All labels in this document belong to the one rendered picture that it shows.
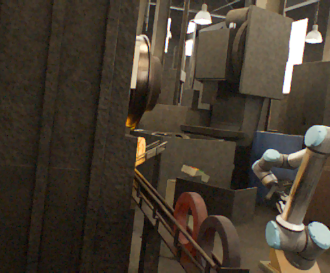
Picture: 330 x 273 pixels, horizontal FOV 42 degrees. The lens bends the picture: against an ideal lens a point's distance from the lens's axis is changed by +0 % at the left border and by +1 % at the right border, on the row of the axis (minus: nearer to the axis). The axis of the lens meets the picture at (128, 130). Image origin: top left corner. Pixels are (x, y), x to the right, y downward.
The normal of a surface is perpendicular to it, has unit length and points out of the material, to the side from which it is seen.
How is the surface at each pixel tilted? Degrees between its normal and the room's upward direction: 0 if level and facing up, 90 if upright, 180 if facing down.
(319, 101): 90
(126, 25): 90
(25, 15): 90
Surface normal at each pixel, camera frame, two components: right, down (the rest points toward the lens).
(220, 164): 0.50, 0.11
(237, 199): 0.76, 0.12
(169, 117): -0.81, -0.07
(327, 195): -0.92, -0.08
